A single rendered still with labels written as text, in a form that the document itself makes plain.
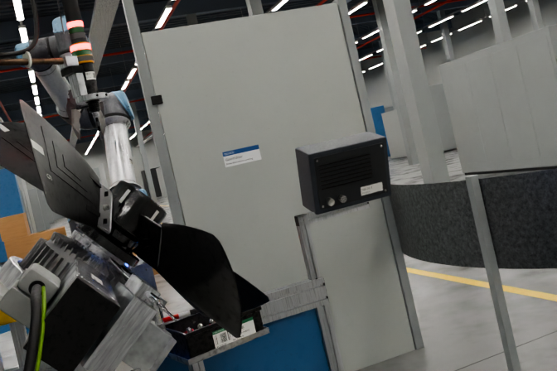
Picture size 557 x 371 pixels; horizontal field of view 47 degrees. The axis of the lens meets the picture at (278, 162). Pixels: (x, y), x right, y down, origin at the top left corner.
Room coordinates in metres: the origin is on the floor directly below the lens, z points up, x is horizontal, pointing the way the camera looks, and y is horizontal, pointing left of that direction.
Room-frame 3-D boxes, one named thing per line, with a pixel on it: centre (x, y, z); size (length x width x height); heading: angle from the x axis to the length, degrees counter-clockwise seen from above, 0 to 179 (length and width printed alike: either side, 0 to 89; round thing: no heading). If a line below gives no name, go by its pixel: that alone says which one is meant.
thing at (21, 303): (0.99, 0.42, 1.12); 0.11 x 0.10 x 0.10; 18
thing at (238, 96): (3.40, 0.01, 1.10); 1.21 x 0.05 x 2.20; 108
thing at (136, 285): (1.06, 0.27, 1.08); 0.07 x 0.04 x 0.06; 28
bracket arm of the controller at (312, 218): (1.93, -0.13, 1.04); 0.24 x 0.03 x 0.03; 108
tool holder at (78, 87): (1.38, 0.37, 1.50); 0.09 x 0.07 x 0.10; 143
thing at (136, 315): (1.04, 0.33, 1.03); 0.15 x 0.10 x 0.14; 108
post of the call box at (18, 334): (1.64, 0.76, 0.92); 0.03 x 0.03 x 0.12; 18
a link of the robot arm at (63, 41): (1.90, 0.53, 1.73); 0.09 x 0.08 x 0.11; 5
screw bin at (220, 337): (1.63, 0.26, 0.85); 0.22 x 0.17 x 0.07; 122
